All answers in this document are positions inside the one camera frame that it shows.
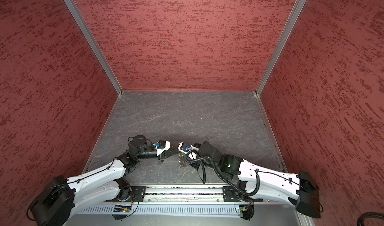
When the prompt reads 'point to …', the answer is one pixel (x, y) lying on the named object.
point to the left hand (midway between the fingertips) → (178, 153)
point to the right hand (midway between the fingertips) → (184, 153)
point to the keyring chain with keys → (181, 160)
